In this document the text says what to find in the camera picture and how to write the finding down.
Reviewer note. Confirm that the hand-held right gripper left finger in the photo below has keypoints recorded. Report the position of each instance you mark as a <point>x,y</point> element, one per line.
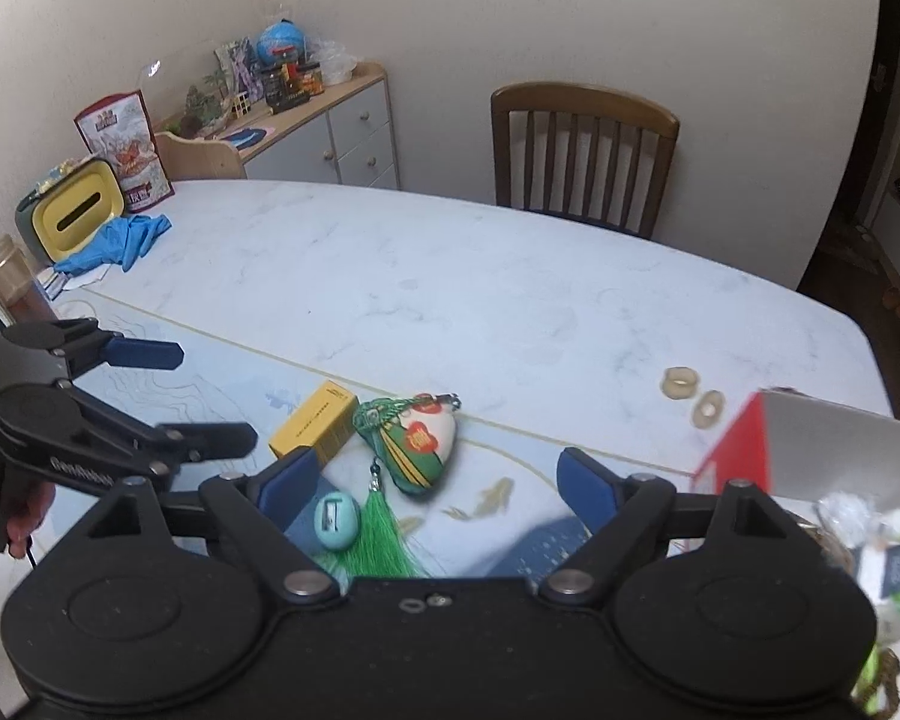
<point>292,484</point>

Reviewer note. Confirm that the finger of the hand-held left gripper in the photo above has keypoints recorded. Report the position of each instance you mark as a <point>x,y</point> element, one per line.
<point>217,440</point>
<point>146,354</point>

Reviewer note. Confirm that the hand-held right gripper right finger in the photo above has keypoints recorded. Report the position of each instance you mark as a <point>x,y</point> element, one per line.
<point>589,487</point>

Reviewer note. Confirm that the red cardboard box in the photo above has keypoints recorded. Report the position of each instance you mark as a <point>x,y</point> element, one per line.
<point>735,450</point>

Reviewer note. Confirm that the brown beaded scrunchie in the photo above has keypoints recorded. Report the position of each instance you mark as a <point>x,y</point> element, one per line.
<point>836,553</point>

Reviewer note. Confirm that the clear plastic bag of sachets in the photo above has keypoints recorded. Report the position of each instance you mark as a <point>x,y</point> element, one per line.
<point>892,570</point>

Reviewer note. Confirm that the person's left hand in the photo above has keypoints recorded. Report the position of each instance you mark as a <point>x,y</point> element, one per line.
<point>28,514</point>

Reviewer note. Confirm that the blue printed table mat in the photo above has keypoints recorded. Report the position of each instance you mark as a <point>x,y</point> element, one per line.
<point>217,382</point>

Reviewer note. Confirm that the teal egg-shaped pencil sharpener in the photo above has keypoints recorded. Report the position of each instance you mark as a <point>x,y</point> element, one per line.
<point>337,521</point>

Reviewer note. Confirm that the yellow cardboard box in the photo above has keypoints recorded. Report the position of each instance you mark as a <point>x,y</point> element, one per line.
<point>311,420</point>

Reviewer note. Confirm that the white paper sheets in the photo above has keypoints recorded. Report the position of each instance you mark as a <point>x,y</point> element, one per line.
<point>75,281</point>

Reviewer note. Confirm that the blue rubber gloves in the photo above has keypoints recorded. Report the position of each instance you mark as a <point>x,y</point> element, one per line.
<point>120,240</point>

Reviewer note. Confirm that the green embroidered tasselled sachet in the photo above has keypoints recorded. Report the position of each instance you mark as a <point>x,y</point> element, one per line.
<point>420,442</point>

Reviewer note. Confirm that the clear glass tumbler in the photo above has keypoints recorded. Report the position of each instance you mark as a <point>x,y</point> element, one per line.
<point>7,270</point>

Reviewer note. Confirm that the yellow tissue box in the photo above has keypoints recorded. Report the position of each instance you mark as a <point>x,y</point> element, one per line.
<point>67,217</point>

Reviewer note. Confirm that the small blue yellow toy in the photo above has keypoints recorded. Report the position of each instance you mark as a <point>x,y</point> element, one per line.
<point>56,172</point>

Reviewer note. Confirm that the light wooden chair back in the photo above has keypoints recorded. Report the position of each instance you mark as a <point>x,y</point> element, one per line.
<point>195,154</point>

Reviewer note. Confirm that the printed red snack pouch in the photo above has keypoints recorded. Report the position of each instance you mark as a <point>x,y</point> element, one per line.
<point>120,142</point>

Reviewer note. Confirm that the blue oval pad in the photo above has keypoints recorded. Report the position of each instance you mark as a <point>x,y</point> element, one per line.
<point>247,136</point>

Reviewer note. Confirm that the miniature plant terrarium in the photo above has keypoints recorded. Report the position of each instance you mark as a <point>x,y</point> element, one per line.
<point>195,116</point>

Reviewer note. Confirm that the small puzzle cube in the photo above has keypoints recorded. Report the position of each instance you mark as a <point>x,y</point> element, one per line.
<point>240,103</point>

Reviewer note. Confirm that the black bar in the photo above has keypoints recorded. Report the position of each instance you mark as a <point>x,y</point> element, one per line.
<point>292,101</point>

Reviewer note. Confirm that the purple picture card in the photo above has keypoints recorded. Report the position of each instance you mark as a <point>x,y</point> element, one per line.
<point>236,67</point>

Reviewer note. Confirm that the grey sideboard cabinet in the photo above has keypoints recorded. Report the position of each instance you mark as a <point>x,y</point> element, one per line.
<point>360,120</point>

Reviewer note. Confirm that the yellow label jar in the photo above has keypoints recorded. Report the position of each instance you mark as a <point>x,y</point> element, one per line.
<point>311,79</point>

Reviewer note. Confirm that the small blue globe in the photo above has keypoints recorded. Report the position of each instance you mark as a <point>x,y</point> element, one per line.
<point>277,45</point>

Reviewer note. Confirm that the crumpled clear plastic bag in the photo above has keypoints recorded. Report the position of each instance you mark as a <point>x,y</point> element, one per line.
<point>334,60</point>

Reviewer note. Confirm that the dark wooden chair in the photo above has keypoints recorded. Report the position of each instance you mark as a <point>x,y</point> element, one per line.
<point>585,101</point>

